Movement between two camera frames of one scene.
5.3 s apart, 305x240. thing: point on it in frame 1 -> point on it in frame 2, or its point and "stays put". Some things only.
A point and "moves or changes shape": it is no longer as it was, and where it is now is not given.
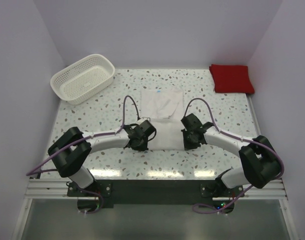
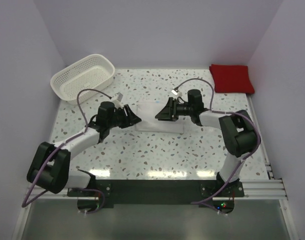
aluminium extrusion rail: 56,189 stays put
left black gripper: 143,148 -> 130,119
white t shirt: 164,107 moves or changes shape
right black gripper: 187,146 -> 170,112
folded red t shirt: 228,78 stays put
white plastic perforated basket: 83,80 stays put
